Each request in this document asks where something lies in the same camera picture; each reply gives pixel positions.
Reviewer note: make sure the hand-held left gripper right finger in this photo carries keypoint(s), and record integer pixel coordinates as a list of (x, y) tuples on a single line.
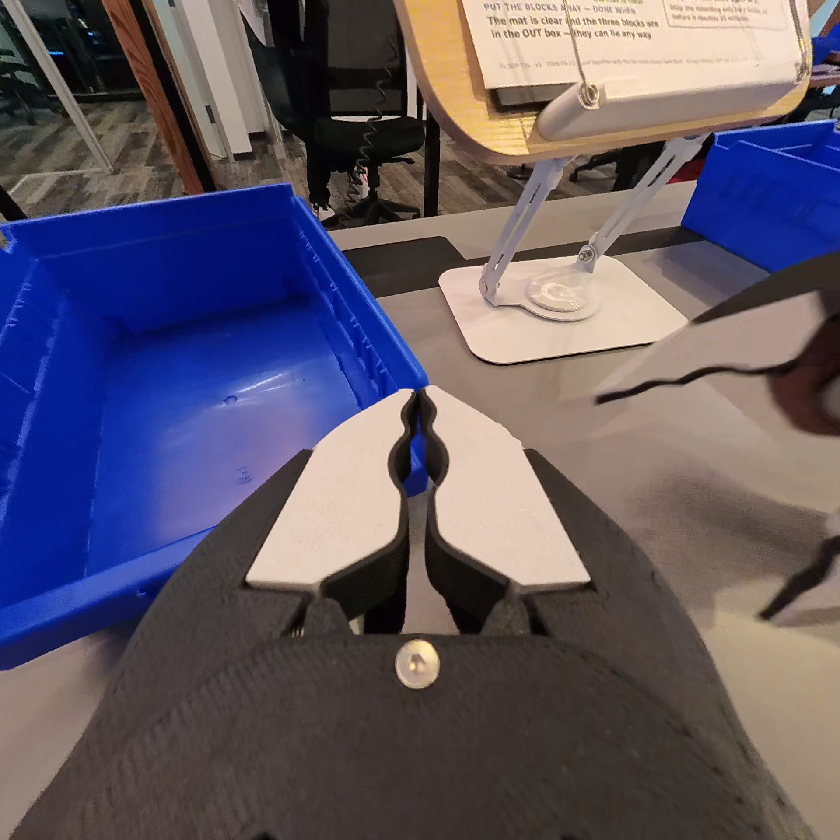
[(505, 512)]

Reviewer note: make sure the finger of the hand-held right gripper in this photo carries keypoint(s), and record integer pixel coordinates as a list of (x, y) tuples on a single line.
[(722, 341), (817, 590)]

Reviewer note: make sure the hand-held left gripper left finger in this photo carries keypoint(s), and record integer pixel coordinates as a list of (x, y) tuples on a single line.
[(328, 512)]

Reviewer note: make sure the blue plastic bin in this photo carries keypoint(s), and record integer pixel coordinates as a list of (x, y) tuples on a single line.
[(197, 426), (754, 197)]

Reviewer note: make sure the white document stand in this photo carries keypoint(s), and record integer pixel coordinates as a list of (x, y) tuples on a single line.
[(623, 321)]

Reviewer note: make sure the printed instruction sheet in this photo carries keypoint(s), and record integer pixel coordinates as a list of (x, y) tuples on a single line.
[(590, 46)]

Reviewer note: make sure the black table leg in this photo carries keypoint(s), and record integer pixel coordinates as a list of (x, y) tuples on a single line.
[(432, 170)]

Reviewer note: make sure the brown wooden table leg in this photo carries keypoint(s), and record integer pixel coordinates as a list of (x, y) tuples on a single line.
[(157, 111)]

